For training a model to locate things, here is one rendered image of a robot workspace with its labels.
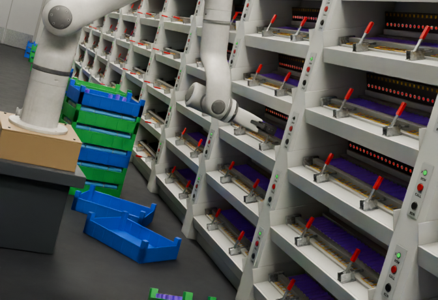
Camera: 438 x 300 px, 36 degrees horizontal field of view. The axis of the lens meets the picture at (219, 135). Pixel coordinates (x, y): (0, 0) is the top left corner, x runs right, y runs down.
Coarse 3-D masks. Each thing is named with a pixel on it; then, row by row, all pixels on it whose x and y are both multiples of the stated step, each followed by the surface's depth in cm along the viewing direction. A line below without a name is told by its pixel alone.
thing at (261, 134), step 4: (252, 132) 261; (256, 132) 257; (260, 132) 253; (264, 132) 251; (256, 136) 252; (260, 136) 254; (264, 136) 250; (272, 136) 244; (264, 140) 245; (268, 140) 244; (272, 140) 242; (276, 140) 238; (280, 140) 237; (276, 144) 239; (280, 144) 235
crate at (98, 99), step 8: (72, 80) 306; (72, 88) 302; (80, 88) 291; (72, 96) 299; (80, 96) 291; (88, 96) 293; (96, 96) 294; (104, 96) 316; (120, 96) 320; (128, 96) 320; (88, 104) 294; (96, 104) 295; (104, 104) 297; (112, 104) 298; (120, 104) 300; (128, 104) 302; (136, 104) 303; (144, 104) 305; (120, 112) 301; (128, 112) 302; (136, 112) 304
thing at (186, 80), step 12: (240, 0) 343; (192, 24) 345; (192, 36) 340; (192, 48) 340; (180, 84) 342; (204, 84) 345; (168, 108) 352; (180, 120) 345; (168, 156) 347; (156, 192) 349
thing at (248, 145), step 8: (256, 112) 281; (280, 120) 263; (224, 128) 273; (232, 128) 272; (224, 136) 271; (232, 136) 261; (240, 136) 258; (248, 136) 257; (232, 144) 262; (240, 144) 253; (248, 144) 245; (256, 144) 244; (272, 144) 242; (248, 152) 245; (256, 152) 237; (264, 152) 233; (272, 152) 232; (256, 160) 238; (264, 160) 231; (272, 160) 223; (272, 168) 224
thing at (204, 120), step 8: (176, 96) 342; (184, 96) 343; (176, 104) 342; (184, 104) 332; (184, 112) 327; (192, 112) 313; (200, 112) 310; (192, 120) 315; (200, 120) 302; (208, 120) 291; (208, 128) 292
